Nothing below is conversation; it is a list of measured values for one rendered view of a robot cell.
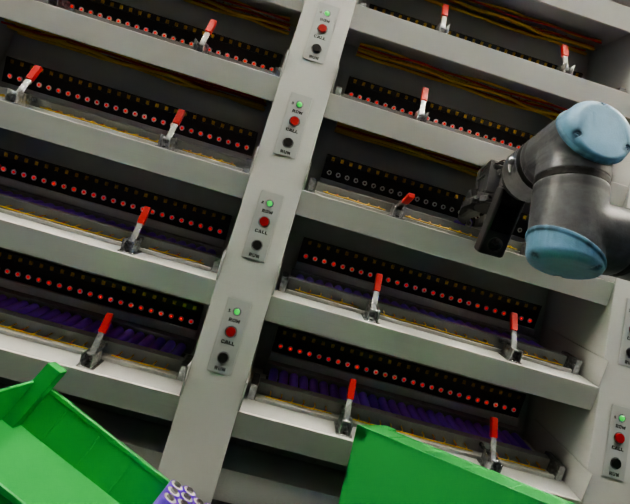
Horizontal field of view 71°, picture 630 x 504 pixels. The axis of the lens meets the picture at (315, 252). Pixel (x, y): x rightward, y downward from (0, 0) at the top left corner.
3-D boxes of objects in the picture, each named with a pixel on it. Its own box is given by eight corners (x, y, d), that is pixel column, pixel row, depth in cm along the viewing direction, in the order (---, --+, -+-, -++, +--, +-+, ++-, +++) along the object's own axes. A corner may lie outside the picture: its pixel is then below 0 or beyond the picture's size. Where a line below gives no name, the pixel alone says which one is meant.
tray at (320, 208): (606, 306, 83) (625, 257, 82) (294, 214, 79) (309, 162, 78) (547, 284, 103) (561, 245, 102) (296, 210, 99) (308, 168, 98)
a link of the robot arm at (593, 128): (566, 154, 53) (574, 82, 56) (510, 190, 65) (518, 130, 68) (638, 174, 54) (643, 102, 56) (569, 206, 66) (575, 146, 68)
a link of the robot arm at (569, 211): (642, 278, 52) (647, 182, 55) (552, 253, 51) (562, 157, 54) (584, 288, 61) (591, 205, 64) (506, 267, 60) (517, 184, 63)
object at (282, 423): (573, 525, 76) (602, 452, 75) (230, 436, 72) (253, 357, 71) (516, 456, 96) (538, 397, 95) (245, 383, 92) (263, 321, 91)
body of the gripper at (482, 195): (512, 183, 85) (552, 156, 73) (505, 224, 83) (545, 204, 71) (474, 171, 84) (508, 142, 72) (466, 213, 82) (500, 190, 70)
